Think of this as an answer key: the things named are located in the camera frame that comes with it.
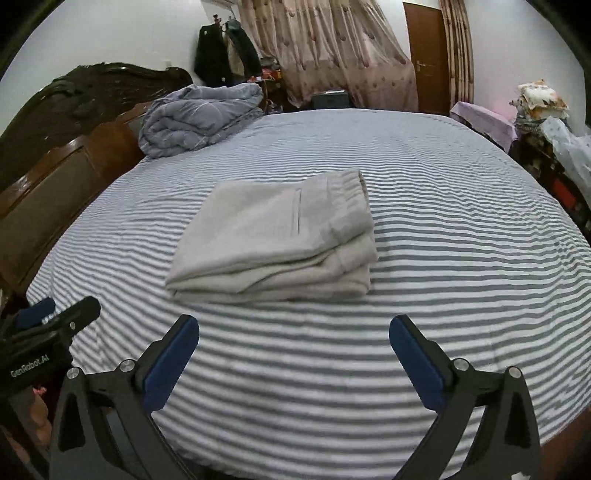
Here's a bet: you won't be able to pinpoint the grey sweatpants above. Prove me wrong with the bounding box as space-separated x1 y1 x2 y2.
165 170 378 303

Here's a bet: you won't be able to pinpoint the dark wooden headboard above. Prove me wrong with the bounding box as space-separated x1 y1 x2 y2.
1 63 192 294

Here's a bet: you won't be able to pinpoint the grey white striped bed sheet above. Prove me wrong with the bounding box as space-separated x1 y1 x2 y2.
27 109 590 479

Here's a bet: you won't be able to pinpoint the grey blue folded duvet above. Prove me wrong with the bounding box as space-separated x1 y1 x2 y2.
138 83 263 159

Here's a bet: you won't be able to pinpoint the white dotted plastic bag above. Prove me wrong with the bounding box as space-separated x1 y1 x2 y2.
540 117 591 205

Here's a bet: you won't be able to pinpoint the dark hanging coats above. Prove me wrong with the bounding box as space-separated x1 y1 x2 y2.
193 18 263 87

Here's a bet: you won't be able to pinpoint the floral pillow stack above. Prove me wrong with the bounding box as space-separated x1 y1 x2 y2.
510 79 569 122

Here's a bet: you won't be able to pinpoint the dark box by curtain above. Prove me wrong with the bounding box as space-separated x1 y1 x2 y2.
311 90 352 110

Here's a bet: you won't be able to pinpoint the pink patterned curtain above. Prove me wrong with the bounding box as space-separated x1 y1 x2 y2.
239 0 419 112

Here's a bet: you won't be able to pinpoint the striped beige side curtain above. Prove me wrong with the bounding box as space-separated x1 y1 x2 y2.
440 0 474 106

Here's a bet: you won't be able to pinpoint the brown wooden door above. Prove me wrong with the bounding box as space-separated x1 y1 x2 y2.
404 3 451 116

